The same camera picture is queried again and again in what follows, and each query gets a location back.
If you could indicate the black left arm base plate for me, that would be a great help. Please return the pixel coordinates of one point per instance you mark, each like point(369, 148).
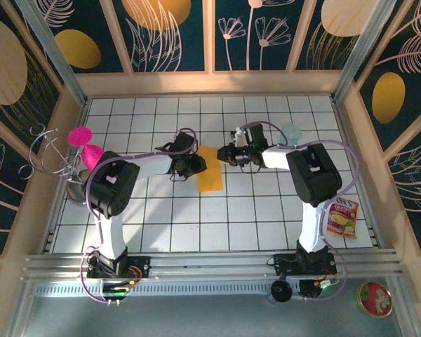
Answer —
point(142, 267)

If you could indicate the round red tin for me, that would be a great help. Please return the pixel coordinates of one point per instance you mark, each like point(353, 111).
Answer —
point(374, 300)

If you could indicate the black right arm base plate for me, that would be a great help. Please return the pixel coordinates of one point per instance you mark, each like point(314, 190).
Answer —
point(284, 265)

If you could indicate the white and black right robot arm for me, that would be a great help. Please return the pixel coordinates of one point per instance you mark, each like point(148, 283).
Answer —
point(312, 228)

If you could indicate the aluminium frame post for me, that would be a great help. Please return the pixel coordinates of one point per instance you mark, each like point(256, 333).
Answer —
point(363, 52)
point(52, 52)

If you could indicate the orange paper sheet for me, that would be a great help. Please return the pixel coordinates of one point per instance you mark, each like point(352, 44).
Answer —
point(210, 179)

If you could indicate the translucent teal plastic cup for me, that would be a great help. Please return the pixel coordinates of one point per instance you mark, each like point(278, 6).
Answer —
point(292, 135)

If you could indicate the black round knob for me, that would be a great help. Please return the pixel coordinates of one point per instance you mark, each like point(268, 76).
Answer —
point(281, 291)

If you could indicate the long aluminium mounting rail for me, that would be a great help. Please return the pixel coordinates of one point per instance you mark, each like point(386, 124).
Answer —
point(214, 263)

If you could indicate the pink plastic goblet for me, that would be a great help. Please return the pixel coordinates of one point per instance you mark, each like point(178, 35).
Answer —
point(79, 137)

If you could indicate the colourful fruit candy bag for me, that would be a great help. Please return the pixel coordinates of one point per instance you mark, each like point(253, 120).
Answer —
point(344, 221)

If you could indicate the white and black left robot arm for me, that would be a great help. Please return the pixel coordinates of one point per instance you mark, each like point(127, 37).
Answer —
point(112, 231)

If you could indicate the aluminium side rail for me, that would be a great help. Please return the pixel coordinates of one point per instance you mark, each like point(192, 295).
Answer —
point(363, 182)
point(65, 179)

